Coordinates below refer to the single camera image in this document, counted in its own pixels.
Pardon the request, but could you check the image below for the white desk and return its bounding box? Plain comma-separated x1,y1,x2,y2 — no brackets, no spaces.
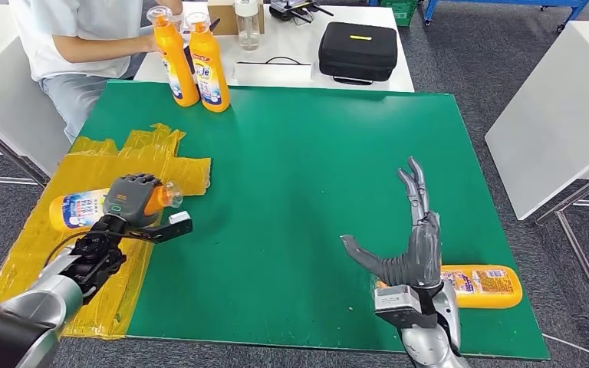
134,2,416,94

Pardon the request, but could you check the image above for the orange detergent bottle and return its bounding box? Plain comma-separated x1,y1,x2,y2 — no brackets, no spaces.
184,12,232,113
373,264,524,310
146,5,200,109
48,180,184,234

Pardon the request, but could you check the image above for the clear plastic water bottle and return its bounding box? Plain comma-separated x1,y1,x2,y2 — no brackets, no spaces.
234,0,262,51

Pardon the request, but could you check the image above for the blue metal cart frame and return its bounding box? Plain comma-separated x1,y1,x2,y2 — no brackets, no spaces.
421,0,589,34

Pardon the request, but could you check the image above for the person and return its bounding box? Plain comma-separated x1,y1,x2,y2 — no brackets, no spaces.
8,0,184,144

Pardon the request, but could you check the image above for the person's right hand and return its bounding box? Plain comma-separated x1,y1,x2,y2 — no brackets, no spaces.
139,31,161,54

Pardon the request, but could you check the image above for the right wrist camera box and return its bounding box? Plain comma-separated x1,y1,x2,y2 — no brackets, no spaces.
373,284,438,330

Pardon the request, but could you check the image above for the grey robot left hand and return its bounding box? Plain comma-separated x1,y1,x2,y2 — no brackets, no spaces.
103,173,163,229

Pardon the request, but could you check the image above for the green plastic crate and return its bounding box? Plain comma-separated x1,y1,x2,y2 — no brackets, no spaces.
378,0,420,28

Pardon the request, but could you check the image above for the white table with metal legs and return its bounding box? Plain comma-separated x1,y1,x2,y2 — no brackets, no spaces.
483,20,589,347

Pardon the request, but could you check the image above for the black remote controller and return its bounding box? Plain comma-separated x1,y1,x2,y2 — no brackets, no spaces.
270,0,335,24

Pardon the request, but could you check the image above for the flat white box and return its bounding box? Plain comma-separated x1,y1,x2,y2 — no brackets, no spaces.
233,61,314,85

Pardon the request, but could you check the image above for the brown cardboard box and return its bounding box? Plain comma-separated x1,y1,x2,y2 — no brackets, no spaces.
208,0,266,37

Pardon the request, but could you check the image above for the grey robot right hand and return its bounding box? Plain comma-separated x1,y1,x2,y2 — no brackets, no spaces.
340,156,443,291

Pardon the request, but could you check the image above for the green table mat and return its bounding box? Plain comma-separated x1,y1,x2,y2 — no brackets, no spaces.
78,80,551,362

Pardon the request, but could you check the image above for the thin black cable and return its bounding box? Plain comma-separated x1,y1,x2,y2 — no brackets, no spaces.
237,55,311,66

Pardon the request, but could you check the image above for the white side table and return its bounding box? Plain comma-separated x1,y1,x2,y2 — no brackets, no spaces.
0,0,72,186

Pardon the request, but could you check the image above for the white floor cable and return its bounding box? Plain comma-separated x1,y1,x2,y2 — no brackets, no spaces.
541,327,589,357

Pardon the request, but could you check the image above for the black zip carry case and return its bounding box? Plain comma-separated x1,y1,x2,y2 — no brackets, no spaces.
318,21,400,87

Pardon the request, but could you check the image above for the yellow taped cardboard sheet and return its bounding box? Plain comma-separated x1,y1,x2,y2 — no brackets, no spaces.
0,123,213,340

